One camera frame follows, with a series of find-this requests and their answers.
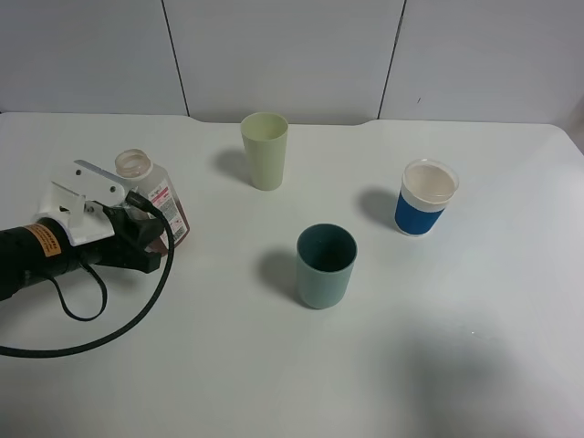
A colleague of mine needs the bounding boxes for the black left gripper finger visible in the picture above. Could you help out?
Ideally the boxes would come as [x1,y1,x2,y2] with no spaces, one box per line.
[98,249,161,274]

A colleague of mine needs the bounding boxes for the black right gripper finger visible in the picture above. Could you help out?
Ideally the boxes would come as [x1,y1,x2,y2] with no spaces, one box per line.
[123,216,164,249]

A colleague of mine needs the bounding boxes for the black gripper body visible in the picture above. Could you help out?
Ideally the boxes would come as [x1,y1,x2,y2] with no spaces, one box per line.
[68,207,137,269]

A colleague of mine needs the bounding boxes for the clear plastic drink bottle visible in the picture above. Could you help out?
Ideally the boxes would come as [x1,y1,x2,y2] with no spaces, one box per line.
[115,149,190,245]

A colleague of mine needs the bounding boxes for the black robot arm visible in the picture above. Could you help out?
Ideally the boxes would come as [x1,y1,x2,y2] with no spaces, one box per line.
[1,207,164,300]

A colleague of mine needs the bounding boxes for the pale yellow plastic cup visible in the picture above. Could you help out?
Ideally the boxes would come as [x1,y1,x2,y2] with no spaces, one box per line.
[240,112,288,191]

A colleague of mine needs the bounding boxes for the teal green plastic cup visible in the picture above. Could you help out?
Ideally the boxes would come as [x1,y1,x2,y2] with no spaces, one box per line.
[296,224,358,309]

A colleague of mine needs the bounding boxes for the blue white paper cup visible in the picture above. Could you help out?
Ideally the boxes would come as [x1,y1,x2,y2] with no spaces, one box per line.
[394,159,459,236]

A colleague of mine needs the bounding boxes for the black braided cable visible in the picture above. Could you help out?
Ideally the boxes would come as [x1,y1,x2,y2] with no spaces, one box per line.
[0,191,175,360]

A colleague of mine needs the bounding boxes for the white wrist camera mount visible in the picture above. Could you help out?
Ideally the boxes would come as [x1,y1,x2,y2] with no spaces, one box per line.
[34,160,130,246]

